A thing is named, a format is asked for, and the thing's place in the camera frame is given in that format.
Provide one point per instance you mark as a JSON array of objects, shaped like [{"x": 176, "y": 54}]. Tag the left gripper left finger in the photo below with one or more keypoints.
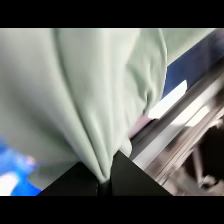
[{"x": 77, "y": 182}]

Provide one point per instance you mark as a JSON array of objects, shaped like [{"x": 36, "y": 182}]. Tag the silver frame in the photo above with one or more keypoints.
[{"x": 173, "y": 124}]

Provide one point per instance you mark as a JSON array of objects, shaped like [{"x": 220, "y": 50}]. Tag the pale green T-shirt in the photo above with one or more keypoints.
[{"x": 83, "y": 93}]

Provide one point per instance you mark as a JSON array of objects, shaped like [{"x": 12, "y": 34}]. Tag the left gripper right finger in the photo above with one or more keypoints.
[{"x": 130, "y": 180}]

